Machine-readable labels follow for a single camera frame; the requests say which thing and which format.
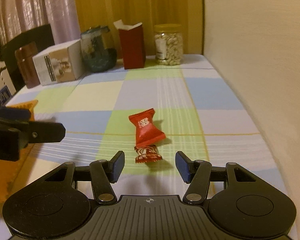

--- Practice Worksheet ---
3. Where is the pink curtain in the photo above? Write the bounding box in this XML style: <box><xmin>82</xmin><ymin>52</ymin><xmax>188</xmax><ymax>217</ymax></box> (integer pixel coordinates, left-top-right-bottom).
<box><xmin>0</xmin><ymin>0</ymin><xmax>81</xmax><ymax>44</ymax></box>

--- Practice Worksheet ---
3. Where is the large red candy packet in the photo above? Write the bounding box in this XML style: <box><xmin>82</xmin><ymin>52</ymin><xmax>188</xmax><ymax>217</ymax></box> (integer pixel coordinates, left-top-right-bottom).
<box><xmin>128</xmin><ymin>108</ymin><xmax>166</xmax><ymax>148</ymax></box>

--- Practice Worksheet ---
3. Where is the dark red open box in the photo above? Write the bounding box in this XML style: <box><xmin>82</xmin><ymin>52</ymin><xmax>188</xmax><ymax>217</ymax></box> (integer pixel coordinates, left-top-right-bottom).
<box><xmin>114</xmin><ymin>20</ymin><xmax>146</xmax><ymax>69</ymax></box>

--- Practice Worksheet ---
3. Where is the black appliance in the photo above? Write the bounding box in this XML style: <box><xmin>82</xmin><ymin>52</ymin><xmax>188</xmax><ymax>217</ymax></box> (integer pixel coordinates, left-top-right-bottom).
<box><xmin>1</xmin><ymin>24</ymin><xmax>55</xmax><ymax>91</ymax></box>

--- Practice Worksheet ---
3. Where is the small dark red candy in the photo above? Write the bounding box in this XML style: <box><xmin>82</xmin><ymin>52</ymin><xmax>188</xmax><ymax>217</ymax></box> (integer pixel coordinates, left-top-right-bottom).
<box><xmin>134</xmin><ymin>145</ymin><xmax>162</xmax><ymax>163</ymax></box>

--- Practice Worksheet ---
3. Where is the white wooden chair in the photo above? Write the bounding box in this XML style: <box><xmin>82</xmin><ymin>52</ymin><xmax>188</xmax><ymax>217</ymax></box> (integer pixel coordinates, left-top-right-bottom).
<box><xmin>0</xmin><ymin>61</ymin><xmax>16</xmax><ymax>95</ymax></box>

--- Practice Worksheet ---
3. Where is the brown metal canister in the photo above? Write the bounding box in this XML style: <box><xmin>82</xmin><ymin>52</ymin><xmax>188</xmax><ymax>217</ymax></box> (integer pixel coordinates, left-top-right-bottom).
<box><xmin>14</xmin><ymin>41</ymin><xmax>40</xmax><ymax>88</ymax></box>

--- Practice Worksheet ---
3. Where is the yellow curtain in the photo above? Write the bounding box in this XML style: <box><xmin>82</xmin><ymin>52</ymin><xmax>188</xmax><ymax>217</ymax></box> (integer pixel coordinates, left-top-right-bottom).
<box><xmin>75</xmin><ymin>0</ymin><xmax>204</xmax><ymax>55</ymax></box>

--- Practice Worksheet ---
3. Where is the orange plastic tray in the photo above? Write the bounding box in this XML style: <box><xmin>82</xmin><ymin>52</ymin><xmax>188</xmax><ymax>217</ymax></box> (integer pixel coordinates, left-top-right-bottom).
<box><xmin>0</xmin><ymin>100</ymin><xmax>38</xmax><ymax>203</ymax></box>

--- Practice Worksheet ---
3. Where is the green glass jar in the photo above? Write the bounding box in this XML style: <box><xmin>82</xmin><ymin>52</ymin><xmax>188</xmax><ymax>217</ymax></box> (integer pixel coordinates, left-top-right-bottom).
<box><xmin>80</xmin><ymin>25</ymin><xmax>117</xmax><ymax>73</ymax></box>

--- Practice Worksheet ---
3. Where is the white product box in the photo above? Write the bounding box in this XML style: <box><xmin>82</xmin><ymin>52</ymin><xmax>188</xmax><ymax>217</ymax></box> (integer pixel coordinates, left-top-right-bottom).
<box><xmin>32</xmin><ymin>40</ymin><xmax>86</xmax><ymax>86</ymax></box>

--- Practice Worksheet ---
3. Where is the blue milk carton box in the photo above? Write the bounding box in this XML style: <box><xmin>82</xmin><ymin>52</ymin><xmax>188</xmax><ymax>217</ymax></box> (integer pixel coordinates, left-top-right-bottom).
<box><xmin>0</xmin><ymin>86</ymin><xmax>12</xmax><ymax>106</ymax></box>

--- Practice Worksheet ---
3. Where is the checkered tablecloth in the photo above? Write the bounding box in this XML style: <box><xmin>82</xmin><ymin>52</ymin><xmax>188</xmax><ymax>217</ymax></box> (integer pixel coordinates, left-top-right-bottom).
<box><xmin>0</xmin><ymin>53</ymin><xmax>298</xmax><ymax>240</ymax></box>

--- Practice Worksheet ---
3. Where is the clear jar of nuts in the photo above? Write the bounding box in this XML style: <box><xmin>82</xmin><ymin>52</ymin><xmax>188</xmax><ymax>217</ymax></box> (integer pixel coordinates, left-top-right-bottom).
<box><xmin>154</xmin><ymin>23</ymin><xmax>183</xmax><ymax>66</ymax></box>

